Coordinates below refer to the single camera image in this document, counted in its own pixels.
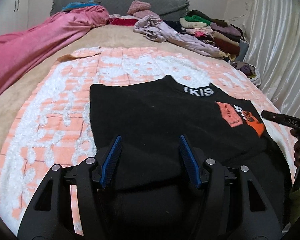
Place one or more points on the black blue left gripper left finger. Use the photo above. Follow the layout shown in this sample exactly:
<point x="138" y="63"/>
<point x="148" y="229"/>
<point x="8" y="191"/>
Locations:
<point x="48" y="214"/>

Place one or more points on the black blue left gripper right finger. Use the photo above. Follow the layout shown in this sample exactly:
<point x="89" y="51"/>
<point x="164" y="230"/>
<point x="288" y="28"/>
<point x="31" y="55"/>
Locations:
<point x="231" y="202"/>

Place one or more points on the black sweater with orange print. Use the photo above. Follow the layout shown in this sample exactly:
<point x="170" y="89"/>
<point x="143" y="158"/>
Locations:
<point x="150" y="117"/>

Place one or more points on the green fleece sleeve forearm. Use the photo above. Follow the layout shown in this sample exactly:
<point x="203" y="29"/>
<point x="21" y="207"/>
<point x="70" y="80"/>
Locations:
<point x="294" y="198"/>

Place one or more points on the purple clothes heap bedside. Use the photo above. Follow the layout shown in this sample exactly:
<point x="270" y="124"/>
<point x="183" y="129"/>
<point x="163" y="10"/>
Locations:
<point x="250" y="71"/>

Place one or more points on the pile of folded clothes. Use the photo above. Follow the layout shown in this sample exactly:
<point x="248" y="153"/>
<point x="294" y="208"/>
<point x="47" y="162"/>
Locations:
<point x="228" y="38"/>

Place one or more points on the orange white patterned blanket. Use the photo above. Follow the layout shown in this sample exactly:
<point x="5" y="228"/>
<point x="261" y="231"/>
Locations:
<point x="52" y="126"/>

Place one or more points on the white satin curtain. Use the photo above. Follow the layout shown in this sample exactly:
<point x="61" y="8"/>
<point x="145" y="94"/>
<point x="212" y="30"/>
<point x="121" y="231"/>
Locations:
<point x="272" y="28"/>

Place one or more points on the pink velvet blanket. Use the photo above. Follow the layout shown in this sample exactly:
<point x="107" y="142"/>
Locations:
<point x="21" y="51"/>

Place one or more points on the lilac crumpled garment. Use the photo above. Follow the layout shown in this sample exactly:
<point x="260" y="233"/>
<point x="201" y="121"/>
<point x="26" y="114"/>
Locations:
<point x="155" y="29"/>

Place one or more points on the pink fluffy garment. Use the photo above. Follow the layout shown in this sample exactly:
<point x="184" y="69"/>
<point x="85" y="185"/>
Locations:
<point x="140" y="9"/>

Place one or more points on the beige bed cover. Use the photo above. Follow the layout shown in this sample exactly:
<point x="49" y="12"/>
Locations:
<point x="109" y="36"/>

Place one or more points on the red garment near headboard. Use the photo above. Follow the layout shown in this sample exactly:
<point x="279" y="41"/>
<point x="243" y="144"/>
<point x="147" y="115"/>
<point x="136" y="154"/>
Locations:
<point x="127" y="20"/>

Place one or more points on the white wardrobe doors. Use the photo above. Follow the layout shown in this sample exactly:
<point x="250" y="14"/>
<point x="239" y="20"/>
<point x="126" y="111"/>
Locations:
<point x="13" y="15"/>

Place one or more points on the blue cloth on pillow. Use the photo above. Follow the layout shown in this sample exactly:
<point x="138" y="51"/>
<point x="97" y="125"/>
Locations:
<point x="77" y="5"/>

